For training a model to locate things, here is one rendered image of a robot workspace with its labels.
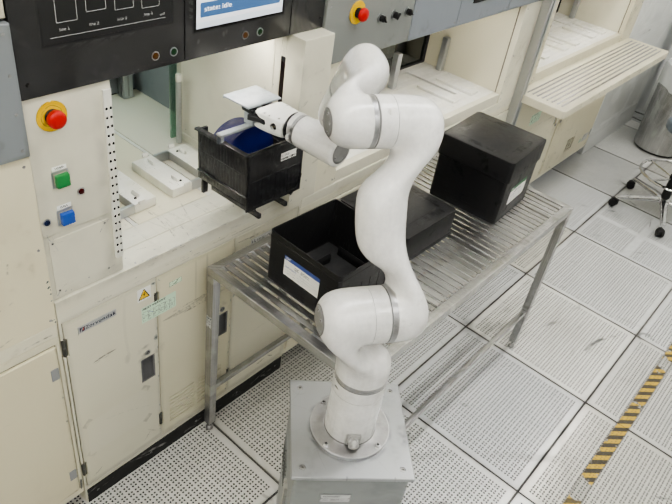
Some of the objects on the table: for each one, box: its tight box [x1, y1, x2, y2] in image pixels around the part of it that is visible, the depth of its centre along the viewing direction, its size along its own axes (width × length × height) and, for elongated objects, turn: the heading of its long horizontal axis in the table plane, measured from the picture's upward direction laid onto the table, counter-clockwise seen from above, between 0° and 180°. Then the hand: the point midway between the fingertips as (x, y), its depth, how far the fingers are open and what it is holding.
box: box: [430, 112, 546, 224], centre depth 243 cm, size 29×29×25 cm
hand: (253, 104), depth 177 cm, fingers closed on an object, 3 cm apart
